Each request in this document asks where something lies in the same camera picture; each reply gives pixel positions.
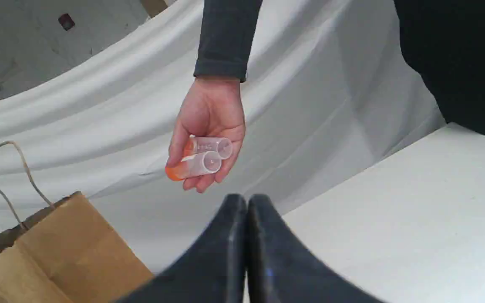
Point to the person's bare hand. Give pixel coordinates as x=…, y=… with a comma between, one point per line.
x=212, y=107

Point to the person's dark clothed torso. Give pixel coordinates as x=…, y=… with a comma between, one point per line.
x=444, y=41

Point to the dark grey sleeved forearm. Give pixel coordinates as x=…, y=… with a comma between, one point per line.
x=226, y=37

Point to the orange capped clear vial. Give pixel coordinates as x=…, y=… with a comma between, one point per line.
x=208, y=162
x=220, y=145

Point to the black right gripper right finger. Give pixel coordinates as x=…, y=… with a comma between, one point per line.
x=281, y=269

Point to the brown paper bag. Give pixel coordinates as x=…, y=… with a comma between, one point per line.
x=66, y=253

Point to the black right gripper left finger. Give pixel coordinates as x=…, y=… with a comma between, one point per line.
x=212, y=270

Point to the white draped backdrop cloth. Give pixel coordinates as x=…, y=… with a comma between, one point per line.
x=90, y=91

